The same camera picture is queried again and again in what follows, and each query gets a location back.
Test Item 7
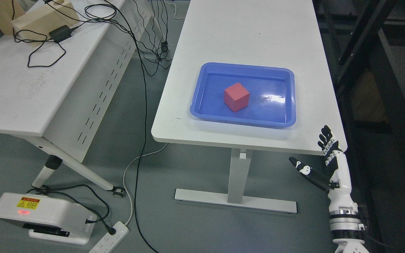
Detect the white folding table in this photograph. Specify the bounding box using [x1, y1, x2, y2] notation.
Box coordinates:
[0, 0, 153, 197]

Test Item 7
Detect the pink foam block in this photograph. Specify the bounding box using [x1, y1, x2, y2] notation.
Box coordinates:
[224, 82, 250, 112]

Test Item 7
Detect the white power strip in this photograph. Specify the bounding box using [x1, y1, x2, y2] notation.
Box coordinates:
[89, 221, 130, 253]

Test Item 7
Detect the white desk with T-leg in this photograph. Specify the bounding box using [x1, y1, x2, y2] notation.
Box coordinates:
[151, 0, 347, 213]

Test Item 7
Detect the long black floor cable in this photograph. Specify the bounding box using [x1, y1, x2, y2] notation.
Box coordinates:
[104, 0, 161, 253]

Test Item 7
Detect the black power adapter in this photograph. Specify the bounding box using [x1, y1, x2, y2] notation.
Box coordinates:
[49, 25, 73, 43]

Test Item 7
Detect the white box device warning label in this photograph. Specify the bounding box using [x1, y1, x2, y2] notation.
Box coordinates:
[0, 193, 97, 245]

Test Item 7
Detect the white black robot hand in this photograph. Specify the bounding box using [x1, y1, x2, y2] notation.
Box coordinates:
[289, 125, 358, 215]

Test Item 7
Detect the blue plastic tray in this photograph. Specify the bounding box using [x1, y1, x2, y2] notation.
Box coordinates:
[190, 63, 297, 128]

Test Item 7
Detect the black metal shelf right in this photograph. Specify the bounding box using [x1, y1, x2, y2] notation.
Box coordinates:
[313, 0, 405, 253]

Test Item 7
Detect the silver white robot forearm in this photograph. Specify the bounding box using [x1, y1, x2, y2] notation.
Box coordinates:
[329, 209, 369, 253]

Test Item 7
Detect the cardboard box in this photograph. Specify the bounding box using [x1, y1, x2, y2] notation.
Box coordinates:
[10, 0, 79, 47]

